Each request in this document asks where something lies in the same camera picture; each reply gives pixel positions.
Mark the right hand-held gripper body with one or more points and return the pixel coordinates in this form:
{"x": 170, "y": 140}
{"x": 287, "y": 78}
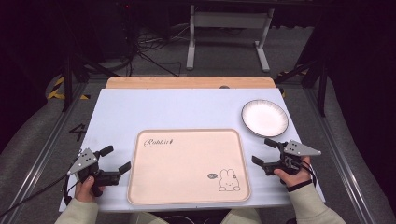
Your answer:
{"x": 300, "y": 150}

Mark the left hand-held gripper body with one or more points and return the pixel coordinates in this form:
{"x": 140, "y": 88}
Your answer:
{"x": 84, "y": 161}

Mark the person's right hand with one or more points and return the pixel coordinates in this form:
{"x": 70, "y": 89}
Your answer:
{"x": 297, "y": 178}

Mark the person's left hand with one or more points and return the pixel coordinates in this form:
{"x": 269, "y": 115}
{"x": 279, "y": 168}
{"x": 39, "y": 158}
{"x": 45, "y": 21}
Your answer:
{"x": 83, "y": 191}

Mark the white plate with dark rim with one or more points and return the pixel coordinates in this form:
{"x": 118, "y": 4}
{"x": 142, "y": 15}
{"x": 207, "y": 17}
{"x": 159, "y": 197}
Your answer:
{"x": 264, "y": 118}

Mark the person's right leg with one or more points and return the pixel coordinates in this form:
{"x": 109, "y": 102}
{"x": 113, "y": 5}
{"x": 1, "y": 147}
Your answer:
{"x": 243, "y": 217}

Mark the pink tray with rabbit print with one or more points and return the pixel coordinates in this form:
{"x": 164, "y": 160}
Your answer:
{"x": 186, "y": 174}

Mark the black tripod stand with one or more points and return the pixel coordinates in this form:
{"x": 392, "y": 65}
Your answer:
{"x": 323, "y": 87}
{"x": 67, "y": 84}

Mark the dark round table grommet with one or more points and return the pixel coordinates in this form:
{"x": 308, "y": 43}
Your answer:
{"x": 224, "y": 87}

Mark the yellow and black floor tape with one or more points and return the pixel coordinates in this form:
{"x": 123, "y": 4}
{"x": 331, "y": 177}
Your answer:
{"x": 57, "y": 90}

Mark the wooden table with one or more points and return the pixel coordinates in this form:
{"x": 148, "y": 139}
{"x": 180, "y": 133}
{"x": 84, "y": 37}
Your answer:
{"x": 186, "y": 82}

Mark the grey metal stand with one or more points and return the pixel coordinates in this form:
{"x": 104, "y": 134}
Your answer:
{"x": 230, "y": 20}

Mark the aluminium frame rail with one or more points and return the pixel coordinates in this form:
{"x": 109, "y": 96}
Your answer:
{"x": 339, "y": 161}
{"x": 46, "y": 149}

